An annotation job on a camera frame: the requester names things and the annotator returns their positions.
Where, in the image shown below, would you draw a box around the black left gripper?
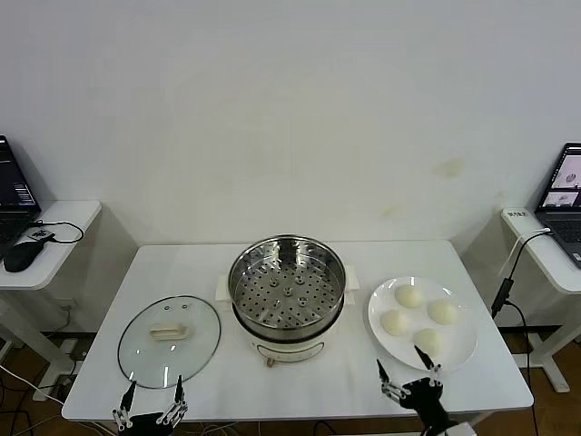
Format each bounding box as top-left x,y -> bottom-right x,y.
112,374 -> 190,436

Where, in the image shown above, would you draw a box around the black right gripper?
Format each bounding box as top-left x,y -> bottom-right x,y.
376,344 -> 453,431

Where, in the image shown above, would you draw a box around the white steamed baozi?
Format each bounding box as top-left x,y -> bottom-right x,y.
427,299 -> 461,325
394,284 -> 426,309
379,309 -> 412,337
412,328 -> 445,358

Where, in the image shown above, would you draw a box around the glass lid cream handle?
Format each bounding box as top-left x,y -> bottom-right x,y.
117,294 -> 222,390

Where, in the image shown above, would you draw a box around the steel steamer pot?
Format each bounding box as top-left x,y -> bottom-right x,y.
213,262 -> 360,368

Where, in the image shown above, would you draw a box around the perforated stainless steamer basket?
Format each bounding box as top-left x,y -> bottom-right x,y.
227,234 -> 346,342

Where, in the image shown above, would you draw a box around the white round plate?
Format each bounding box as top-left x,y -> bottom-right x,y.
367,276 -> 479,372

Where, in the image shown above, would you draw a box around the white side desk labelled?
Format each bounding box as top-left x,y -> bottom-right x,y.
500,207 -> 581,394

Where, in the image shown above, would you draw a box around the black computer mouse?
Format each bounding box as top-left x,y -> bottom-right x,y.
3,240 -> 49,273

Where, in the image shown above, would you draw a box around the white side desk rounded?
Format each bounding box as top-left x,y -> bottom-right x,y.
0,199 -> 103,391

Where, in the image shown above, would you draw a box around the grey laptop image windows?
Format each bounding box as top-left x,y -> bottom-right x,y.
533,143 -> 581,269

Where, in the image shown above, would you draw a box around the black laptop dark screen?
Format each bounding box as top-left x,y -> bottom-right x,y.
0,134 -> 43,258

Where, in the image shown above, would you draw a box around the black cable with adapter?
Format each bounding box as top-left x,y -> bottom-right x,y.
490,230 -> 553,436

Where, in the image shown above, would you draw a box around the white flat cable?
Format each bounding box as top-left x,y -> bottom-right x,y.
497,228 -> 553,276

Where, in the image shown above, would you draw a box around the black usb cable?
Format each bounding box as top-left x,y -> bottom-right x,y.
27,220 -> 84,245

